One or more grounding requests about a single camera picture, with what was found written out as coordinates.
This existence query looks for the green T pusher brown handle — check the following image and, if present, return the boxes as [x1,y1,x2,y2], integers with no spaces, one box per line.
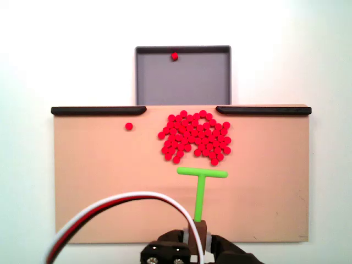
[177,167,229,262]

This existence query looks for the beige rectangular work board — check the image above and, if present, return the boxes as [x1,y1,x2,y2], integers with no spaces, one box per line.
[52,103,312,245]

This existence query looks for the red granule pile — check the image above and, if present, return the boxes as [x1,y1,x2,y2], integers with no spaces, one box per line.
[157,109,232,167]

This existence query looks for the grey square collection tray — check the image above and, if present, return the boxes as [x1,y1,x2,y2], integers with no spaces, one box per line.
[134,45,232,106]

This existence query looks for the white red black servo cable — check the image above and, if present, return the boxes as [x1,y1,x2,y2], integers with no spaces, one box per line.
[45,191,207,264]

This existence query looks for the black board edge rail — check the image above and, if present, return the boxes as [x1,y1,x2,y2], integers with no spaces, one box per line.
[51,106,147,116]
[216,106,312,116]

